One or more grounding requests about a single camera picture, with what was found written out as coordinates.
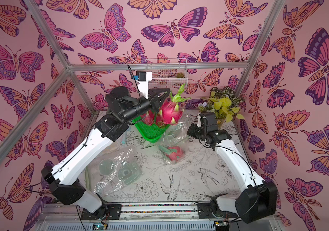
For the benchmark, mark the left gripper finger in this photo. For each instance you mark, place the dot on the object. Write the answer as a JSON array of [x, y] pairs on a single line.
[[162, 93], [155, 106]]

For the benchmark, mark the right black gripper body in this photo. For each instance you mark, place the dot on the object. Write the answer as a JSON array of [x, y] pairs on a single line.
[[198, 125]]

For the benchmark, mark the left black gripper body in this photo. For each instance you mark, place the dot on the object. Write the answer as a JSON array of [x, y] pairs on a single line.
[[139, 109]]

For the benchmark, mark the pink dragon fruit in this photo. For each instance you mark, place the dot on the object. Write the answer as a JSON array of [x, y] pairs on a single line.
[[172, 154], [148, 118], [170, 112], [161, 124]]

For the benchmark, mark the clear green zip-top bag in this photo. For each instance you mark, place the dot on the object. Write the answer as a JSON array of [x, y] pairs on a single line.
[[111, 172]]

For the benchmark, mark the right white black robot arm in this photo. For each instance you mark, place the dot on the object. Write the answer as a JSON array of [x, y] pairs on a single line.
[[258, 198]]

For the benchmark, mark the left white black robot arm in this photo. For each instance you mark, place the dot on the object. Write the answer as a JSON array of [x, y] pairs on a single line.
[[63, 177]]

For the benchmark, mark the green plastic basket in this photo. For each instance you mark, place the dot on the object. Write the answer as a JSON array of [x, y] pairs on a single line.
[[150, 133]]

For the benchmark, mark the potted plant in amber vase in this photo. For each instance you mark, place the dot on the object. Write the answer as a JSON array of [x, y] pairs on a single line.
[[224, 104]]

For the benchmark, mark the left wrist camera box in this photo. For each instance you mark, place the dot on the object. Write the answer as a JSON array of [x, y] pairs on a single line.
[[142, 79]]

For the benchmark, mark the white wire wall basket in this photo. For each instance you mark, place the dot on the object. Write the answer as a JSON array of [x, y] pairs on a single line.
[[164, 70]]

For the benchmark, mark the small succulent in wire basket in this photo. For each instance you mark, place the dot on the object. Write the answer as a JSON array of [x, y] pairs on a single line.
[[180, 75]]

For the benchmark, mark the metal base rail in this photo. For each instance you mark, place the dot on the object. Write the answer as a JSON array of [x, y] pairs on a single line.
[[176, 216]]

